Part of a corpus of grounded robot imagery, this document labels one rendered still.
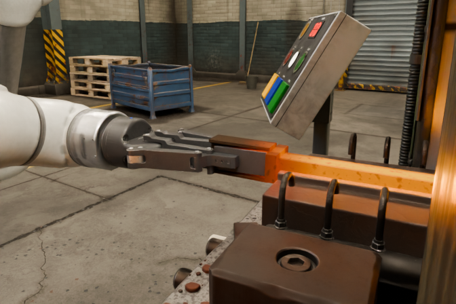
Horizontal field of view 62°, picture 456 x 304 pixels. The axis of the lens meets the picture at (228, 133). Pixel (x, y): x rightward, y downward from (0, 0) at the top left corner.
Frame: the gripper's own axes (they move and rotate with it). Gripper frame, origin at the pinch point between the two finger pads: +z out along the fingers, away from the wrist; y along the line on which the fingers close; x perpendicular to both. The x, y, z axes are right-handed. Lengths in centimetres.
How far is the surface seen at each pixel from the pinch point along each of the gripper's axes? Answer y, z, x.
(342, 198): 4.7, 12.9, -1.3
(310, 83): -40.3, -2.1, 4.9
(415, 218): 6.2, 19.5, -1.4
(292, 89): -38.7, -5.7, 3.4
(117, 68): -409, -394, -27
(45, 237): -91, -168, -97
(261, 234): 12.9, 7.4, -2.4
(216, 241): 1.3, -3.6, -11.9
